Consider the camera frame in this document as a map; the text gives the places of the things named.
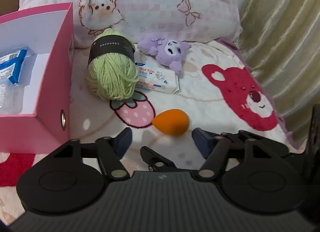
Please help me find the pink checkered pillow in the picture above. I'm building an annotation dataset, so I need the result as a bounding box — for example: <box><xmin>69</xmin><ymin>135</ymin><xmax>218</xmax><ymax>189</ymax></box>
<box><xmin>20</xmin><ymin>0</ymin><xmax>242</xmax><ymax>48</ymax></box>

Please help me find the purple plush toy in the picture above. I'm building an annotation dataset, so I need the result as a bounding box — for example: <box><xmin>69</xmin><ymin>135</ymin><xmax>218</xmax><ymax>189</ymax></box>
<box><xmin>137</xmin><ymin>34</ymin><xmax>191</xmax><ymax>76</ymax></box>

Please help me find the blue wipes packet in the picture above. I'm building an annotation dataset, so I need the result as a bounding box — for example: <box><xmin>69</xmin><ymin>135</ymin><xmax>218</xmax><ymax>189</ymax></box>
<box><xmin>0</xmin><ymin>47</ymin><xmax>29</xmax><ymax>85</ymax></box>

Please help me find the green yarn ball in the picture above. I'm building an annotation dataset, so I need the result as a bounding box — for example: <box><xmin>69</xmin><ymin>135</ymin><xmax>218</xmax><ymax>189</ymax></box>
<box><xmin>86</xmin><ymin>29</ymin><xmax>139</xmax><ymax>101</ymax></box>

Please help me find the white tissue pack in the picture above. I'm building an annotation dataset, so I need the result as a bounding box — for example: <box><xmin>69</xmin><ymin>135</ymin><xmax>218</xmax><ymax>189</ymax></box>
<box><xmin>135</xmin><ymin>50</ymin><xmax>180</xmax><ymax>95</ymax></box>

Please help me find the orange makeup sponge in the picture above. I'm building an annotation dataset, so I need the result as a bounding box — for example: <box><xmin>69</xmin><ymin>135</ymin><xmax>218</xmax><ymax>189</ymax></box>
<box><xmin>151</xmin><ymin>109</ymin><xmax>190</xmax><ymax>136</ymax></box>

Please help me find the pink cardboard box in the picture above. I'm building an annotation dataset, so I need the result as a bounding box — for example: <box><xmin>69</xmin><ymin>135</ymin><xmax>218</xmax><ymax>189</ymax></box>
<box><xmin>1</xmin><ymin>3</ymin><xmax>74</xmax><ymax>154</ymax></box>

